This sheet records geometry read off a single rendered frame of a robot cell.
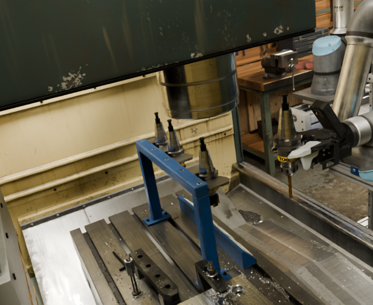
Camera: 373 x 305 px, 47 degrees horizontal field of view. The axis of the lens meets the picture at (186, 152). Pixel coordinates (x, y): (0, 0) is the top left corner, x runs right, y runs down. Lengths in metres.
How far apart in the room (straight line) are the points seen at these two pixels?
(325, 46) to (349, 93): 0.67
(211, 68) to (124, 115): 1.15
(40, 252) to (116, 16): 1.37
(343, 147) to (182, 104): 0.49
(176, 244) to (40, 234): 0.68
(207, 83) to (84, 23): 0.26
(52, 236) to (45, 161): 0.32
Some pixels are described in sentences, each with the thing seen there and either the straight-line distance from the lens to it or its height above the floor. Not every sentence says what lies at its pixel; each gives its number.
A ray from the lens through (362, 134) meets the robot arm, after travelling 1.15.
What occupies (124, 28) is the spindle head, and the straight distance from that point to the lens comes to 0.68.
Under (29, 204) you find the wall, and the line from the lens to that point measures 1.95.
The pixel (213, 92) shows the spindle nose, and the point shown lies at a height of 1.53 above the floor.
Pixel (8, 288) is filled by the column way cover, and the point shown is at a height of 1.40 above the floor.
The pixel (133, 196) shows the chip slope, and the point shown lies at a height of 0.84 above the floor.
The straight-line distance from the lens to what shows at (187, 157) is 1.35.
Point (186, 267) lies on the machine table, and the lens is 1.40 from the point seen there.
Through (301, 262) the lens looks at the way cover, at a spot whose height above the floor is 0.76.
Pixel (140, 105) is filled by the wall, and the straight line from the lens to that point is 1.93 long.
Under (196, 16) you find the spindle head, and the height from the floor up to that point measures 1.68.
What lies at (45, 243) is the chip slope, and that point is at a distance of 1.91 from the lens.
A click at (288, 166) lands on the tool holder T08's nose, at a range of 1.05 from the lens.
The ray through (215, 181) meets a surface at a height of 1.22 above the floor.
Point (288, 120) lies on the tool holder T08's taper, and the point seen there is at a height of 1.40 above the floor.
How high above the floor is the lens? 1.75
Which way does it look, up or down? 23 degrees down
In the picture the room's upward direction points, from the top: 9 degrees counter-clockwise
